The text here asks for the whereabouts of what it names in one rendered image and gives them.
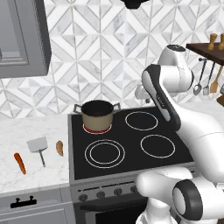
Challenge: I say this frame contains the tan pot with handles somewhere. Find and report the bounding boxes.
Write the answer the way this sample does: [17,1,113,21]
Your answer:
[73,99,122,135]

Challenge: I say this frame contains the brown wooden board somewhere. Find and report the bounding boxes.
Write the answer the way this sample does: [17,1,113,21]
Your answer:
[216,94,224,108]

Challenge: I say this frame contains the black hob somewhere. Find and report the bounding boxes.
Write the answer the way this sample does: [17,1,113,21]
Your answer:
[67,106,197,185]

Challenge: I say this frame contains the black drawer handle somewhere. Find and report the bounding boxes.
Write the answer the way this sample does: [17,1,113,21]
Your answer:
[10,196,38,209]

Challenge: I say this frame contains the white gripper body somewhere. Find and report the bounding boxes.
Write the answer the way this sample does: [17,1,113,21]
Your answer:
[134,83,151,104]

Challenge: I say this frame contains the orange carrot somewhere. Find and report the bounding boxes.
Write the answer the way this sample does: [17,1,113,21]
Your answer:
[13,152,27,176]

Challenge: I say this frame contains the hanging wooden spatula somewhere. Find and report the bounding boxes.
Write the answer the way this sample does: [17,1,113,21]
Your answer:
[209,65,224,95]

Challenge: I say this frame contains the black oven door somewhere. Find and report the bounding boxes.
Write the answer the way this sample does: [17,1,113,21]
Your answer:
[73,200,151,224]

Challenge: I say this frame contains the hanging metal ladle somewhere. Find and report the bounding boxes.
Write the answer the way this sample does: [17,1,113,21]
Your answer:
[192,57,208,96]

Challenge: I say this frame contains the dark wooden shelf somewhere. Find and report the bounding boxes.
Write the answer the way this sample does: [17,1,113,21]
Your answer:
[185,42,224,66]

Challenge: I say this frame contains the black extractor hood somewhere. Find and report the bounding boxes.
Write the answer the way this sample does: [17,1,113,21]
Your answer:
[120,0,151,10]

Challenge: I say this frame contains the grey oven control panel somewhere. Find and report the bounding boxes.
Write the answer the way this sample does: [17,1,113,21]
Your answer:
[69,167,202,205]

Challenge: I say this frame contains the hanging metal slotted turner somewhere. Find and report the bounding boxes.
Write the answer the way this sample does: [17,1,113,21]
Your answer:
[202,60,216,96]

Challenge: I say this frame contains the grey cupboard door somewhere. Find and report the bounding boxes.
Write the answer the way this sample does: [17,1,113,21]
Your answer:
[0,207,74,224]

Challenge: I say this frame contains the black oven door handle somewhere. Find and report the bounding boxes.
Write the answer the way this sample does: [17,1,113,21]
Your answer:
[79,195,149,212]

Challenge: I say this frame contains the grey drawer front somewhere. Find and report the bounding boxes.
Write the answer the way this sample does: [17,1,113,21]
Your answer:
[0,187,73,218]

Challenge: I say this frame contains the grey metal spatula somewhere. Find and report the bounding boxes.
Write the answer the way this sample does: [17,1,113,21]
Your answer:
[25,136,49,168]

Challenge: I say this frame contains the wooden pepper grinder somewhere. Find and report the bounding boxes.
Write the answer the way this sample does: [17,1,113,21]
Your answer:
[218,31,224,51]
[206,32,219,52]

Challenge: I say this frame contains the grey wall cupboard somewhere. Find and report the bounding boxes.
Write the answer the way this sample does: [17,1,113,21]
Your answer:
[0,0,53,80]

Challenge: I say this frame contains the brown sweet potato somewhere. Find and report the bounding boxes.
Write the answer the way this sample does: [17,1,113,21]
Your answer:
[55,140,65,158]

